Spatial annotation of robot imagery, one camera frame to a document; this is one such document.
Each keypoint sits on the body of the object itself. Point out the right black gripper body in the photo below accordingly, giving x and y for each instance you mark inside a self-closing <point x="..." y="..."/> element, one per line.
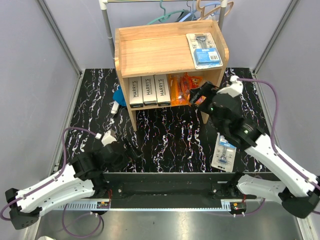
<point x="211" y="108"/>

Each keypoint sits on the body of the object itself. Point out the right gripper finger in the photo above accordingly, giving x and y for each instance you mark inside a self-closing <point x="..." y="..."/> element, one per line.
<point x="195" y="96"/>
<point x="208" y="89"/>

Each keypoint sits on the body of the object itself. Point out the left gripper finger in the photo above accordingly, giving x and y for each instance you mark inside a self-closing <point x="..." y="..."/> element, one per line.
<point x="127" y="144"/>
<point x="135" y="153"/>

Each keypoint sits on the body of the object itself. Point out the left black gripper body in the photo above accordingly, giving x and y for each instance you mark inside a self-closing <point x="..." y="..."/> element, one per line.
<point x="122" y="162"/>

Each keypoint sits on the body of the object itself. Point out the orange candy bag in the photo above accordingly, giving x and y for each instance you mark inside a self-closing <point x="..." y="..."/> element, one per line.
<point x="196" y="82"/>
<point x="176" y="94"/>
<point x="185" y="85"/>

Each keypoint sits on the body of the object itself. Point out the white Harry's box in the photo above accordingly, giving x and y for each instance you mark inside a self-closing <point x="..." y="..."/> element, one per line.
<point x="135" y="92"/>
<point x="149" y="90"/>
<point x="162" y="90"/>

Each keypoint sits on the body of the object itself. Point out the blue razor blister pack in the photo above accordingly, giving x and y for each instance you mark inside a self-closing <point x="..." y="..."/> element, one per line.
<point x="224" y="155"/>

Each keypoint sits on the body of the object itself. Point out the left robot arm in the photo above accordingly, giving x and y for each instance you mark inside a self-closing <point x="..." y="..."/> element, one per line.
<point x="82" y="177"/>

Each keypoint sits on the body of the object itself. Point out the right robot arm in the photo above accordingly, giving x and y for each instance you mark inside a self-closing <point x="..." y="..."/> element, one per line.
<point x="297" y="190"/>

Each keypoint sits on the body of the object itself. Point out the razor blister pack on shelf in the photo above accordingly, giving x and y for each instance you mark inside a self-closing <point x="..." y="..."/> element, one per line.
<point x="204" y="52"/>

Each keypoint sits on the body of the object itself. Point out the blue object behind shelf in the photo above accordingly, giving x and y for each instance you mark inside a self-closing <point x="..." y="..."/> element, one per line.
<point x="118" y="96"/>

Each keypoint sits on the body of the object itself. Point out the wooden two-tier shelf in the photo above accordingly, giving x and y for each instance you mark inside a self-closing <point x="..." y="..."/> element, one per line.
<point x="163" y="49"/>

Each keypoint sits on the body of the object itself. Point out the black marble mat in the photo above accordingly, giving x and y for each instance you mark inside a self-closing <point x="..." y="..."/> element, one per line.
<point x="172" y="139"/>

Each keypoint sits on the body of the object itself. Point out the white rack foot left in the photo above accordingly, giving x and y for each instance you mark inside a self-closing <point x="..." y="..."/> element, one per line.
<point x="115" y="108"/>

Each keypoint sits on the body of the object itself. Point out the blue clothes hanger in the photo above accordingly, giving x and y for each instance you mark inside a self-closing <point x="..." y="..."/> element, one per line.
<point x="189" y="15"/>

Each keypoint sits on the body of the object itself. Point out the wooden clothes hanger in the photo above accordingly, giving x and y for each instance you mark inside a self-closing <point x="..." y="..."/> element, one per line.
<point x="221" y="8"/>

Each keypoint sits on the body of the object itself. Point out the teal clothes hanger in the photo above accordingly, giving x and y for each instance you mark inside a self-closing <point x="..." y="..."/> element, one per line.
<point x="166" y="15"/>

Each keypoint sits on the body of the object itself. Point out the metal clothes rack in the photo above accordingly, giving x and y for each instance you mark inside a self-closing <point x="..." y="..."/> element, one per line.
<point x="131" y="11"/>

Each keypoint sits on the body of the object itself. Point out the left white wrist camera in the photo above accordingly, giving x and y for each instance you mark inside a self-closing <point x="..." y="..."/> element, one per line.
<point x="108" y="137"/>

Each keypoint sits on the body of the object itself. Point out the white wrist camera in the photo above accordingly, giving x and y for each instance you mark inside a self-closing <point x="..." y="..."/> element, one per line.
<point x="235" y="89"/>
<point x="108" y="137"/>

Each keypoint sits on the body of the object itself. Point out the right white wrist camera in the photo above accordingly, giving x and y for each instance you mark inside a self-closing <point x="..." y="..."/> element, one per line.
<point x="235" y="89"/>

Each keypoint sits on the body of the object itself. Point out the slotted cable duct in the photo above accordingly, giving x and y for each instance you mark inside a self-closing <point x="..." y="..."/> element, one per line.
<point x="85" y="205"/>

